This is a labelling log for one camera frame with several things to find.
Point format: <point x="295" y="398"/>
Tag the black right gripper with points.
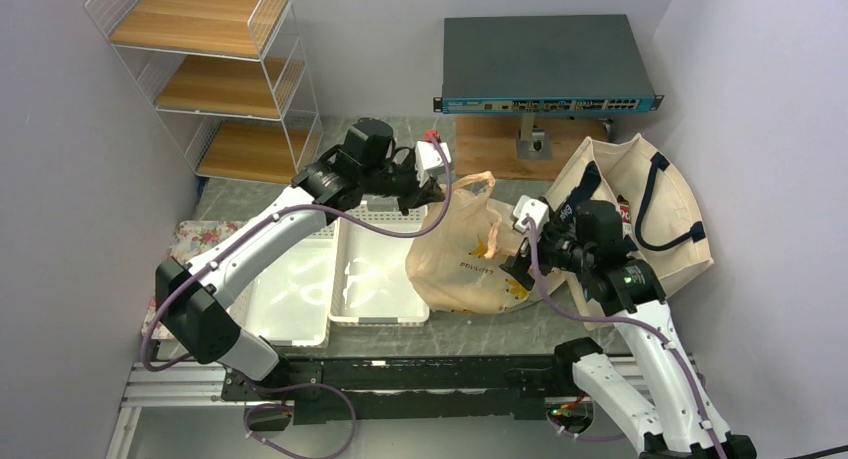
<point x="519" y="265"/>

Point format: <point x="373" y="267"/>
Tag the beige canvas tote bag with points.
<point x="660" y="211"/>

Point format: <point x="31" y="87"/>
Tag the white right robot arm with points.
<point x="677" y="419"/>

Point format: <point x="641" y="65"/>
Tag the left white plastic basket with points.
<point x="288" y="303"/>

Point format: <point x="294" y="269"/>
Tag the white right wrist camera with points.
<point x="528" y="208"/>

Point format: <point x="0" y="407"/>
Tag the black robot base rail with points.
<point x="319" y="390"/>

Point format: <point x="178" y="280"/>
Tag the orange plastic grocery bag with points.
<point x="456" y="266"/>

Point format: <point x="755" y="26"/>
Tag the wooden board with metal stand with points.
<point x="488" y="143"/>

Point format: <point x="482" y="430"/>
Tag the dark grey network switch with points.
<point x="584" y="65"/>

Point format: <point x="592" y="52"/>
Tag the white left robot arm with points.
<point x="192" y="299"/>

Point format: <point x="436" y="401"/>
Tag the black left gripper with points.
<point x="426" y="194"/>

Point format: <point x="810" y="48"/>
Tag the white wire wooden shelf rack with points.
<point x="228" y="80"/>

